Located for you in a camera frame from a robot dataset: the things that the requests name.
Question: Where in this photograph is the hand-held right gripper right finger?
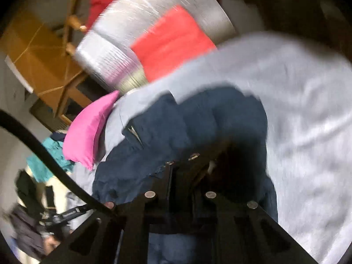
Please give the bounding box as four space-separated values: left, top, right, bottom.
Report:
192 190 318 264

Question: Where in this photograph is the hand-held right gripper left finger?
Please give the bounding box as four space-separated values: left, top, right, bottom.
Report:
41 162 174 264

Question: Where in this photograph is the navy blue garment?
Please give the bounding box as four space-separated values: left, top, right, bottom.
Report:
92 86 279 264

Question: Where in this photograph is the person's left hand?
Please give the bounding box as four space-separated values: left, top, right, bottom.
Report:
41 236 61 254

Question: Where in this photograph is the black and cream clothing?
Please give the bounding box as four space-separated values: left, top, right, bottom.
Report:
5 166 70 259

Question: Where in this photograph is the teal cloth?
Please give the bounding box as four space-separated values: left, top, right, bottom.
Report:
26 138 76 183

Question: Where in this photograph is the dark blue cloth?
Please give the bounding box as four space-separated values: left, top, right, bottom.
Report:
50 131 67 142

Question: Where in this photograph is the pink pillow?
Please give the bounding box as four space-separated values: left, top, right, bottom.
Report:
63 90 121 171

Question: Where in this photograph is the dark woven panel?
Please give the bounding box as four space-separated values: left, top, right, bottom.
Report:
30 99 72 132

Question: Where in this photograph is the light grey bed sheet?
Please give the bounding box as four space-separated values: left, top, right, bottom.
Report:
66 31 352 264

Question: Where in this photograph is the silver foil mat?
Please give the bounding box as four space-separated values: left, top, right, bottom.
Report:
75 0 238 94

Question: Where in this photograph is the wooden chair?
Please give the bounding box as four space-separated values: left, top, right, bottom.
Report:
0 0 97 127

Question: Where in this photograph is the black cable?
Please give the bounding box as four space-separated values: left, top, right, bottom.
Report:
0 109 117 218

